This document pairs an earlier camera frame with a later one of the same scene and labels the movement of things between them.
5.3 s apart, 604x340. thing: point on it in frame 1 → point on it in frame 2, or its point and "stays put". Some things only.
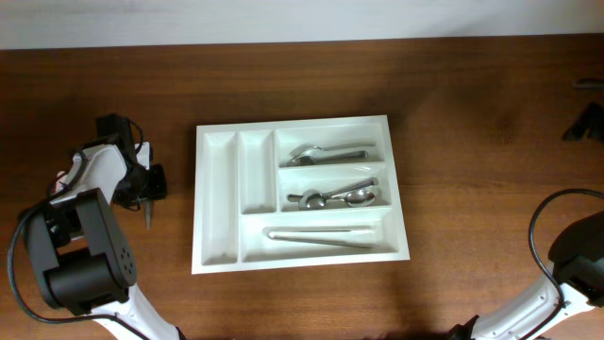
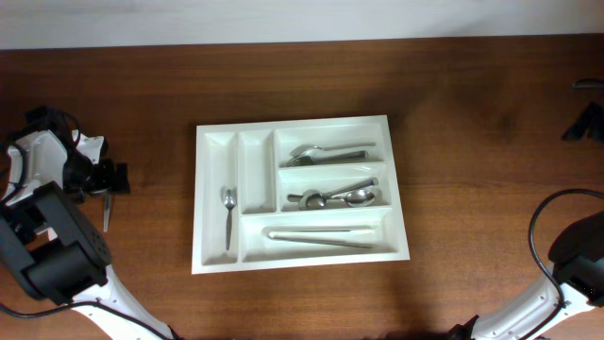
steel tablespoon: [314, 199] stays put
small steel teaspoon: [148, 215] → [230, 199]
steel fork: [310, 160] stays put
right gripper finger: [592, 115] stays put
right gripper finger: [596, 126] stays put
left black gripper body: [141, 183] → [98, 180]
